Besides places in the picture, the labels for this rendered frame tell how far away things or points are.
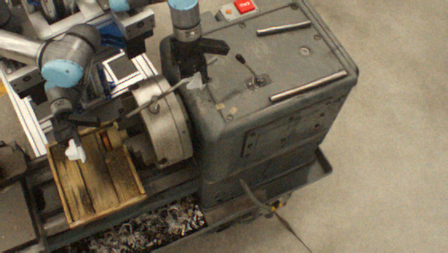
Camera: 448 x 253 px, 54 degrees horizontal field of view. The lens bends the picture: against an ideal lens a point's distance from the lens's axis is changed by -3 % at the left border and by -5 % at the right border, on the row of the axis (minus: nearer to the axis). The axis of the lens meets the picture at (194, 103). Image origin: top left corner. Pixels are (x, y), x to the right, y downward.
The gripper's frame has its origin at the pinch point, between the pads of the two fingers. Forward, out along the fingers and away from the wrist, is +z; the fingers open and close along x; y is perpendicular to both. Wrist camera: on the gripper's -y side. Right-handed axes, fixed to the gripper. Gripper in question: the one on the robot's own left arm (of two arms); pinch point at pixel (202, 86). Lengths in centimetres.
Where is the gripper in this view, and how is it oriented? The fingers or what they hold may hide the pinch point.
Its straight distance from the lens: 136.5
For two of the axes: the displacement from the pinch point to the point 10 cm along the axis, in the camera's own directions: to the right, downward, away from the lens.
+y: -9.2, 3.5, -2.0
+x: 3.9, 6.3, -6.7
